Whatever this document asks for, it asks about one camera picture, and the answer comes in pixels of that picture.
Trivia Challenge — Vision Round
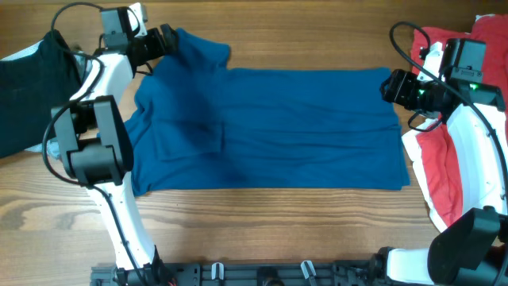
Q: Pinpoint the blue t-shirt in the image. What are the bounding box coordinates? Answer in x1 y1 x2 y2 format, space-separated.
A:
125 29 410 195

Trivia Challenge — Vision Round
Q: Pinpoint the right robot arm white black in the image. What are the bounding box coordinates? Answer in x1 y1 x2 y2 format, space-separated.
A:
380 38 507 285

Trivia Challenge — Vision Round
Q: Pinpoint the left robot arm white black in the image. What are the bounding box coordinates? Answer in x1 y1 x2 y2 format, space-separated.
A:
43 2 178 285

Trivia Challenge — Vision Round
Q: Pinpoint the red t-shirt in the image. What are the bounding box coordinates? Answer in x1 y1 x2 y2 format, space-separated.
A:
403 14 507 232

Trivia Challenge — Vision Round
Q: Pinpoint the black folded garment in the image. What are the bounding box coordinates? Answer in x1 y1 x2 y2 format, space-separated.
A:
0 29 87 159

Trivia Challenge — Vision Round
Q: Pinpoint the grey camouflage garment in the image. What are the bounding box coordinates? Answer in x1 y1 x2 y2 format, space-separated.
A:
0 39 94 156

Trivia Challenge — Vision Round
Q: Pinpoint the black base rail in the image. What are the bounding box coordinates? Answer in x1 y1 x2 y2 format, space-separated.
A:
90 261 397 286

